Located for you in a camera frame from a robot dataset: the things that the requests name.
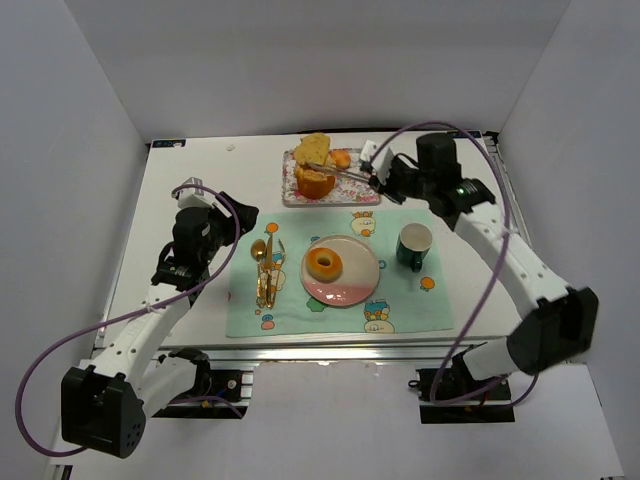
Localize metal serving tongs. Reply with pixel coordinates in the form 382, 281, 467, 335
306, 163, 378, 185

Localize sliced herb bread piece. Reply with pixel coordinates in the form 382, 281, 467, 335
293, 132, 331, 166

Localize orange glazed donut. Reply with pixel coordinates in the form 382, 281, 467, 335
305, 247, 343, 282

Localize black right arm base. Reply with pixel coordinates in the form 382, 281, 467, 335
408, 354, 515, 425

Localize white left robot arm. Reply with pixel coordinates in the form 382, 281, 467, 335
61, 191, 259, 458

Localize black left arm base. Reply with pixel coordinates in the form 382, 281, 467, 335
148, 348, 253, 419

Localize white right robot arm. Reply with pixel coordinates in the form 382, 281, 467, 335
369, 132, 599, 382

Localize large sugared bread loaf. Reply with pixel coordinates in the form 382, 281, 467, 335
294, 165, 336, 200

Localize gold spoon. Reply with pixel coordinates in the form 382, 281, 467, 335
250, 239, 266, 303

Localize floral rectangular tray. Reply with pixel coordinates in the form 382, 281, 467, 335
281, 149, 381, 207

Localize gold knife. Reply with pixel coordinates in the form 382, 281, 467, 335
263, 233, 274, 308

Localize dark green mug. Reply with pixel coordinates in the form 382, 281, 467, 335
396, 223, 433, 273

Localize small round bun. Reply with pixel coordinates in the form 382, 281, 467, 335
330, 149, 351, 170

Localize blue right corner label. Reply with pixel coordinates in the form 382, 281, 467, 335
446, 130, 483, 139

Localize blue corner label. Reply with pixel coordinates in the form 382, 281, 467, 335
446, 130, 483, 139
151, 139, 186, 149

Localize blue left corner label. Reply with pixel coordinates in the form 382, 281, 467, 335
151, 139, 186, 149

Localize mint cartoon placemat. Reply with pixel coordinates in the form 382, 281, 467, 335
226, 209, 454, 338

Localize pink white ceramic plate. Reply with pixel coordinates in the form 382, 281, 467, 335
300, 235, 380, 308

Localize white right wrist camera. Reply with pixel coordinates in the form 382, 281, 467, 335
359, 140, 395, 184

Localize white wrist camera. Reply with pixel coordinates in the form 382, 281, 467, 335
171, 177, 213, 209
359, 140, 395, 184

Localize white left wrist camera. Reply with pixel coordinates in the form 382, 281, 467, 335
171, 177, 213, 209

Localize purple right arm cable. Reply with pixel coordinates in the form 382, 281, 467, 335
359, 120, 543, 409

